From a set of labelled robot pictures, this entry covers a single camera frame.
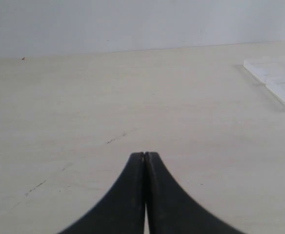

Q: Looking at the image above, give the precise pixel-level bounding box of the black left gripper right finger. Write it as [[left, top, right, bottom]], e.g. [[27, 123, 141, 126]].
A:
[[145, 152, 241, 234]]

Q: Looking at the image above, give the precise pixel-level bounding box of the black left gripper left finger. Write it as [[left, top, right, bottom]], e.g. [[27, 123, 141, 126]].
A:
[[61, 152, 145, 234]]

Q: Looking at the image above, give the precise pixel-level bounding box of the clear plastic storage box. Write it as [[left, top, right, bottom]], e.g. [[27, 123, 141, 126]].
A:
[[233, 56, 285, 106]]

